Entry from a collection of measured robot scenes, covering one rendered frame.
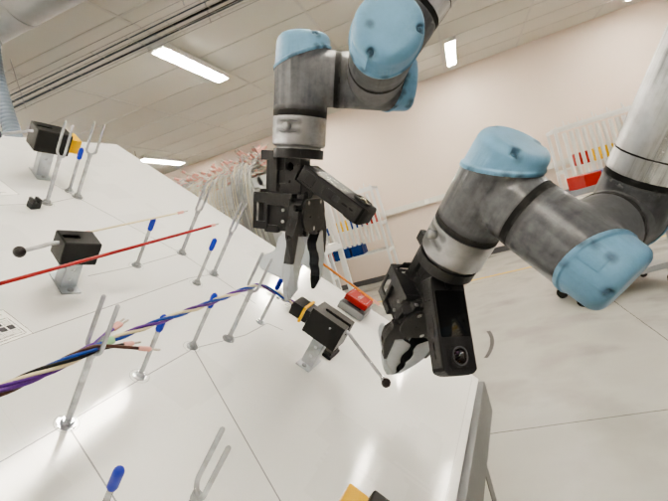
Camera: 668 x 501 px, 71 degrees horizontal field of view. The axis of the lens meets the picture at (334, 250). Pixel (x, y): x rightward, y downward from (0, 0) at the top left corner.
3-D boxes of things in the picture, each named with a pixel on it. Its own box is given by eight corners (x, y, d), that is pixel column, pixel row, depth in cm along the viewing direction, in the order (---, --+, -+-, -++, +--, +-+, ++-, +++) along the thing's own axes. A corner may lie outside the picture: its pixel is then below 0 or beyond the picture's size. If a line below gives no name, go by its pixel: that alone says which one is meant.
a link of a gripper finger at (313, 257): (294, 274, 77) (287, 224, 73) (327, 279, 75) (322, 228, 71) (286, 284, 75) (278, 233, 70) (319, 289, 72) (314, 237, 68)
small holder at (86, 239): (-3, 274, 56) (11, 224, 54) (76, 273, 64) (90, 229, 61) (9, 297, 54) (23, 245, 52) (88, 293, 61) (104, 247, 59)
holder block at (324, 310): (332, 352, 66) (345, 330, 65) (301, 330, 68) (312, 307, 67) (343, 343, 70) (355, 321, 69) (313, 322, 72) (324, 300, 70)
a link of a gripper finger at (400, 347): (380, 346, 70) (403, 304, 64) (392, 380, 65) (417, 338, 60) (361, 346, 69) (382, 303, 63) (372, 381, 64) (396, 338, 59)
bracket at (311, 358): (308, 373, 68) (322, 346, 67) (294, 363, 69) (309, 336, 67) (320, 362, 72) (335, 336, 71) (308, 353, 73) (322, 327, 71)
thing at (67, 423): (83, 424, 44) (127, 302, 39) (66, 434, 42) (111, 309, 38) (67, 413, 44) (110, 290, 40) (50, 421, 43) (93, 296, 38)
